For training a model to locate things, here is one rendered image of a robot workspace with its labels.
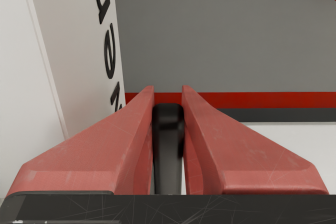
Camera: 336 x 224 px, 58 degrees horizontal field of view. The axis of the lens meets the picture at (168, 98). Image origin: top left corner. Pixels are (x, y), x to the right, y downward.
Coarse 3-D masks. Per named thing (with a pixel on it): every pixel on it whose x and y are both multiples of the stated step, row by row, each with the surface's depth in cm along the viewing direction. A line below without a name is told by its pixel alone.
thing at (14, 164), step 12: (0, 120) 21; (0, 132) 21; (0, 144) 22; (12, 144) 22; (0, 156) 23; (12, 156) 23; (0, 168) 23; (12, 168) 23; (0, 180) 24; (12, 180) 24; (0, 192) 25; (0, 204) 25
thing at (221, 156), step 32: (192, 96) 11; (192, 128) 9; (224, 128) 8; (192, 160) 11; (224, 160) 6; (256, 160) 6; (288, 160) 6; (192, 192) 10; (224, 192) 5; (256, 192) 5; (288, 192) 5; (320, 192) 5
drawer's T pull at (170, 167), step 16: (160, 112) 11; (176, 112) 11; (160, 128) 11; (176, 128) 11; (160, 144) 11; (176, 144) 11; (160, 160) 12; (176, 160) 12; (160, 176) 13; (176, 176) 13; (160, 192) 13; (176, 192) 13
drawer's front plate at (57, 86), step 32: (0, 0) 7; (32, 0) 7; (64, 0) 9; (0, 32) 7; (32, 32) 7; (64, 32) 9; (96, 32) 13; (0, 64) 8; (32, 64) 8; (64, 64) 9; (96, 64) 13; (0, 96) 8; (32, 96) 8; (64, 96) 9; (96, 96) 13; (32, 128) 9; (64, 128) 9
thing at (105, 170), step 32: (96, 128) 8; (128, 128) 8; (32, 160) 6; (64, 160) 6; (96, 160) 6; (128, 160) 6; (32, 192) 5; (64, 192) 5; (96, 192) 5; (128, 192) 7
